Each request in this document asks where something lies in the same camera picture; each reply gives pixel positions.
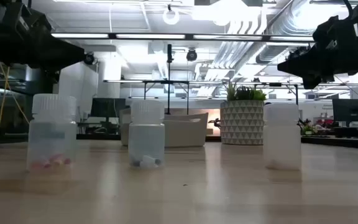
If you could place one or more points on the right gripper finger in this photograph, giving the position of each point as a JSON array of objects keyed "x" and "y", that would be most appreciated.
[
  {"x": 309, "y": 74},
  {"x": 303, "y": 59}
]

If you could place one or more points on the translucent white pill bottle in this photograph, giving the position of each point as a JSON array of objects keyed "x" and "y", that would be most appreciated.
[{"x": 281, "y": 137}]

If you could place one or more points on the clear plastic basket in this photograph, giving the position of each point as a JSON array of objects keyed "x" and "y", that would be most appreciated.
[{"x": 185, "y": 130}]

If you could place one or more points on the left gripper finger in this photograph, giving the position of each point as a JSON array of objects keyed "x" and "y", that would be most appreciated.
[
  {"x": 57, "y": 42},
  {"x": 61, "y": 60}
]

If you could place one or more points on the black computer monitor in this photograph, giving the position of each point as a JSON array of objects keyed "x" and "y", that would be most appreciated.
[
  {"x": 350, "y": 110},
  {"x": 107, "y": 107}
]

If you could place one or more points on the small potted plants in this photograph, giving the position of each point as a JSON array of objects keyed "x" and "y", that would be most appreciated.
[{"x": 308, "y": 128}]

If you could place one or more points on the pill bottle with grey pills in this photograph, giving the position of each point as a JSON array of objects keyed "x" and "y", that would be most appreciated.
[{"x": 146, "y": 137}]

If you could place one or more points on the pill bottle with pink pills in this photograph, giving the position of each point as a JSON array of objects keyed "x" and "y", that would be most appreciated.
[{"x": 51, "y": 133}]

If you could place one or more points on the black tripod stand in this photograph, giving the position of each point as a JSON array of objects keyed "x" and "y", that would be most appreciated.
[{"x": 168, "y": 71}]

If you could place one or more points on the green succulent plant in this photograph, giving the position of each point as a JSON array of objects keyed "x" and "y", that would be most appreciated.
[{"x": 244, "y": 93}]

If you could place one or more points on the black overhead light bar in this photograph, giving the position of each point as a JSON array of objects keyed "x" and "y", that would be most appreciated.
[{"x": 112, "y": 36}]

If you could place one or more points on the white pillar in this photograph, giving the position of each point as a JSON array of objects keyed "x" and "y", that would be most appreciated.
[{"x": 78, "y": 87}]

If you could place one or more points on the round black ceiling device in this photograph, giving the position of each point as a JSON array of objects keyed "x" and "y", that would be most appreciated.
[
  {"x": 191, "y": 55},
  {"x": 89, "y": 58}
]

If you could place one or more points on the white patterned plant pot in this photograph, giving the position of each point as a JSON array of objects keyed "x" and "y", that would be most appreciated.
[{"x": 241, "y": 124}]

